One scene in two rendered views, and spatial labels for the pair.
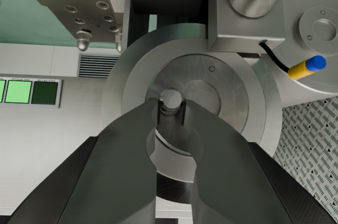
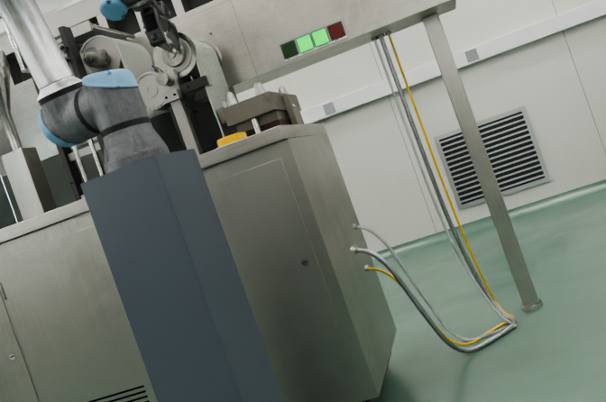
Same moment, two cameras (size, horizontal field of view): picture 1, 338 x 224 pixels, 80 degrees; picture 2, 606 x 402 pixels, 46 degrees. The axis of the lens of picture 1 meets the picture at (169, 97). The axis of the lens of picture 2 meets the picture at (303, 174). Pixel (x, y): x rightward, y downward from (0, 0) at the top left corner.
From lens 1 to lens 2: 2.19 m
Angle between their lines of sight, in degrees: 15
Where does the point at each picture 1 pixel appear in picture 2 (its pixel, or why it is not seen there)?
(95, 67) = (502, 164)
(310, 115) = not seen: hidden behind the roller
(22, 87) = (303, 47)
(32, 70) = not seen: outside the picture
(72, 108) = (270, 48)
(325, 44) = (149, 86)
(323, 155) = (134, 64)
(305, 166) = (137, 59)
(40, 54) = not seen: outside the picture
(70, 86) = (278, 60)
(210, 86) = (171, 59)
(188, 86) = (176, 57)
